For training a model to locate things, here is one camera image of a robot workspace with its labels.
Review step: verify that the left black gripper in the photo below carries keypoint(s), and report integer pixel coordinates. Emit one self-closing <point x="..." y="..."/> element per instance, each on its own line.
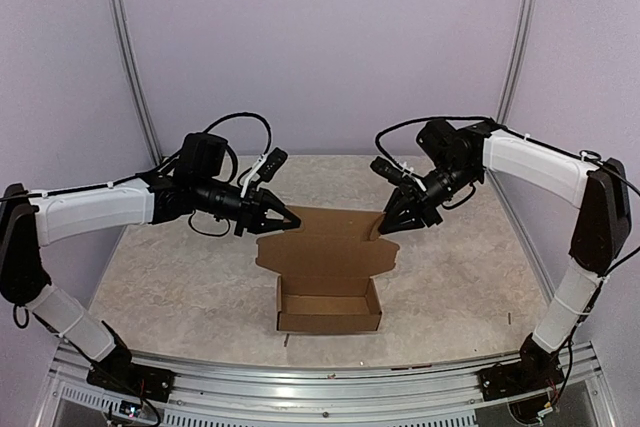
<point x="253" y="213"/>

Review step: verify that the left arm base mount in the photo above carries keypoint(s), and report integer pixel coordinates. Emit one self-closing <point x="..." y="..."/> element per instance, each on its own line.
<point x="145" y="382"/>

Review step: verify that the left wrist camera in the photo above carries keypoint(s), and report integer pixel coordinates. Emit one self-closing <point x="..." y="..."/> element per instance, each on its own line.
<point x="263" y="170"/>

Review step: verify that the front aluminium rail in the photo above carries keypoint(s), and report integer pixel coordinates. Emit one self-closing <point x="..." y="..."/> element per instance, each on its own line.
<point x="222" y="394"/>

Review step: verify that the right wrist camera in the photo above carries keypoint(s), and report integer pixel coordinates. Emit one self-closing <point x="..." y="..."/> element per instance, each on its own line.
<point x="395" y="176"/>

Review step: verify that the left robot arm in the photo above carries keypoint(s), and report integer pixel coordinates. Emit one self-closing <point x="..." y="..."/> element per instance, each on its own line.
<point x="31" y="220"/>

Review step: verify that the aluminium frame post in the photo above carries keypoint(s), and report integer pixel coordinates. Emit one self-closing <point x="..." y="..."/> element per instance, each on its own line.
<point x="125" y="45"/>
<point x="516" y="60"/>

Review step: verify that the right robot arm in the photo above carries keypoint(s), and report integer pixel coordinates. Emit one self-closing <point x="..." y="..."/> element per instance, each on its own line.
<point x="463" y="149"/>

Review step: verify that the left aluminium frame post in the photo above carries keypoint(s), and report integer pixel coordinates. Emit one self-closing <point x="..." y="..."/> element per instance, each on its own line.
<point x="125" y="45"/>

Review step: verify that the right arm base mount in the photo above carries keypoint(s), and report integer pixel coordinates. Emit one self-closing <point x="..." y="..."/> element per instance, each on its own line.
<point x="506" y="380"/>

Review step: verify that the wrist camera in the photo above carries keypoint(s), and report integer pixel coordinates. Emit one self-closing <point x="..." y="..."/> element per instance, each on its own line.
<point x="395" y="176"/>
<point x="263" y="170"/>

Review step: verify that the right aluminium frame post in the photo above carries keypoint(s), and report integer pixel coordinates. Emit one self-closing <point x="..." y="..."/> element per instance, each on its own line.
<point x="516" y="60"/>

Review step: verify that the brown cardboard box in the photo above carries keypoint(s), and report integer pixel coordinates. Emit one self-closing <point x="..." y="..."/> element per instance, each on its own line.
<point x="326" y="271"/>

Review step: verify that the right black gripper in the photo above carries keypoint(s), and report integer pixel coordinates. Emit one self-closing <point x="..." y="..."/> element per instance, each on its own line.
<point x="422" y="204"/>

